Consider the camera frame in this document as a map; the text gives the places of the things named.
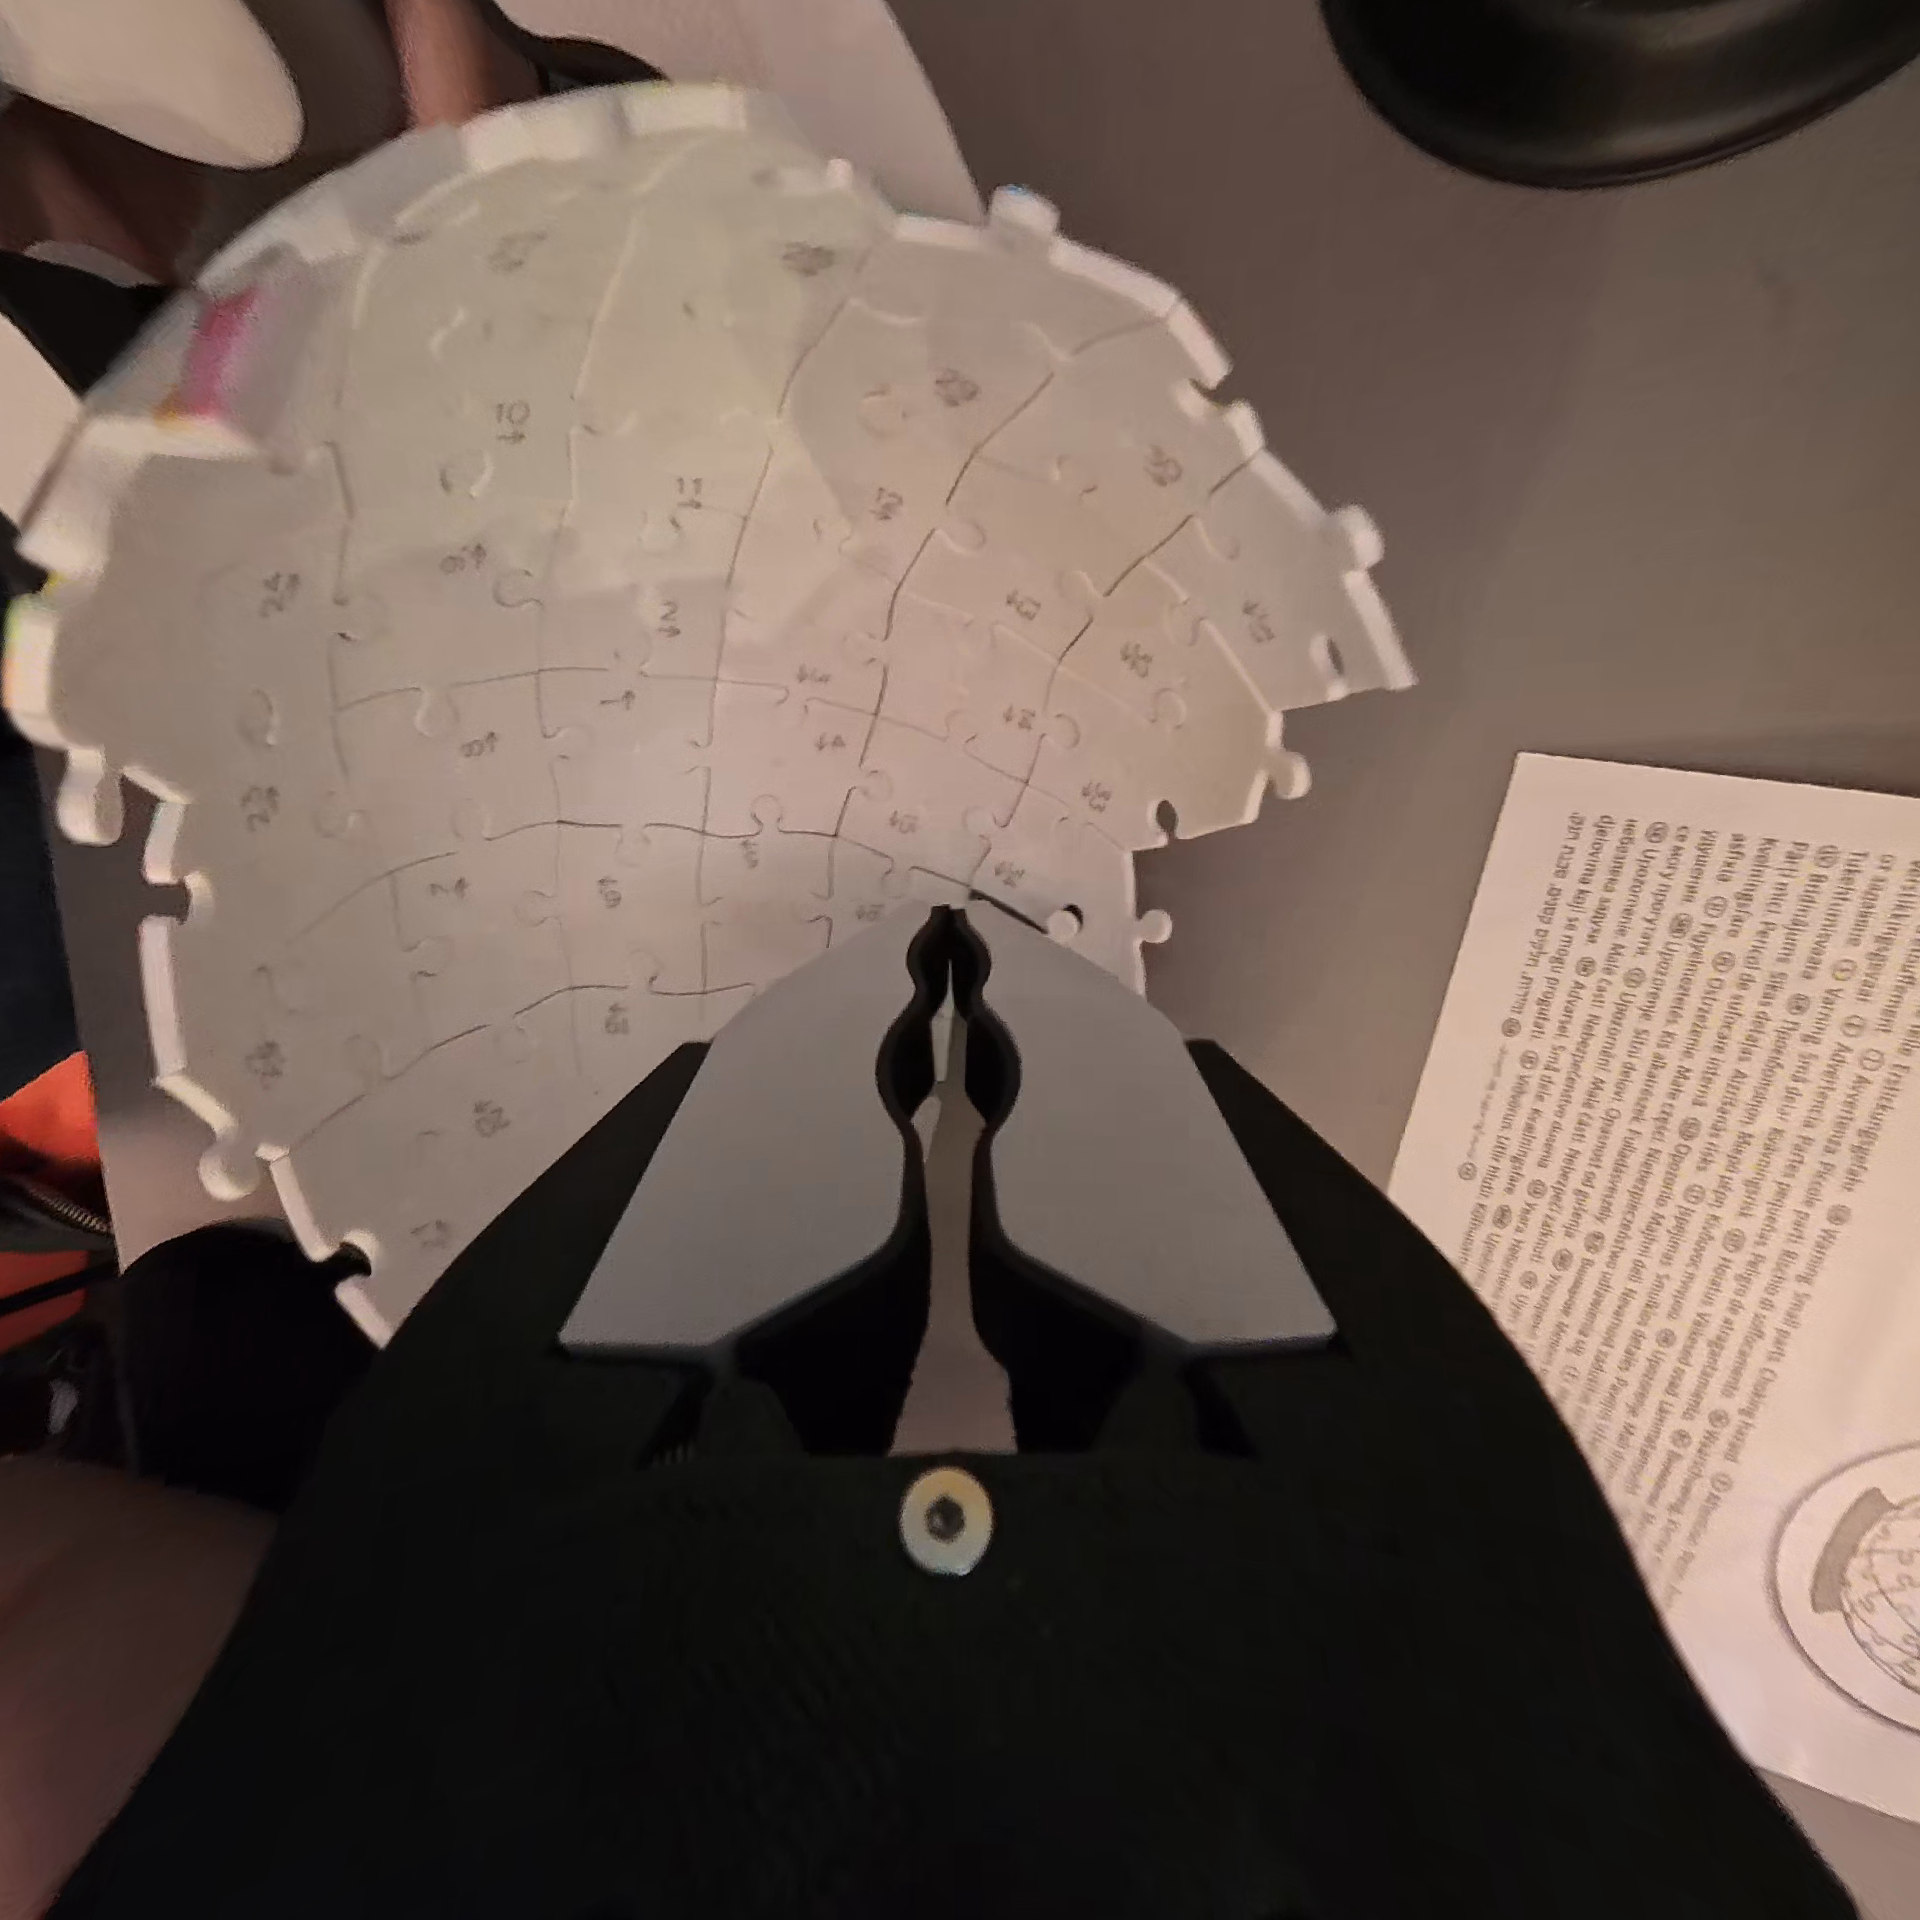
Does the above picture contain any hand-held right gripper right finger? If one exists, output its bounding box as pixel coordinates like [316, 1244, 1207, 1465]
[952, 907, 1338, 1449]

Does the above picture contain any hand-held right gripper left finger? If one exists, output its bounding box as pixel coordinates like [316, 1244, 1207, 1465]
[558, 903, 953, 1449]

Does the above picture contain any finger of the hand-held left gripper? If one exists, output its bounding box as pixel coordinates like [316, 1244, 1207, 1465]
[495, 0, 985, 227]
[0, 247, 169, 518]

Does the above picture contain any partly built puzzle ball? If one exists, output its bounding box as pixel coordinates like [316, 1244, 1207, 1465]
[15, 82, 1421, 1343]

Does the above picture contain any black round ball stand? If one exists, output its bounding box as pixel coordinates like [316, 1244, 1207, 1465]
[1320, 0, 1920, 189]

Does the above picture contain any person's dark clothing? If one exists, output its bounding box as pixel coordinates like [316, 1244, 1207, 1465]
[0, 719, 80, 1067]

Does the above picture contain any white instruction leaflet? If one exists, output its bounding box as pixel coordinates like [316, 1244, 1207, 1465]
[1386, 753, 1920, 1816]

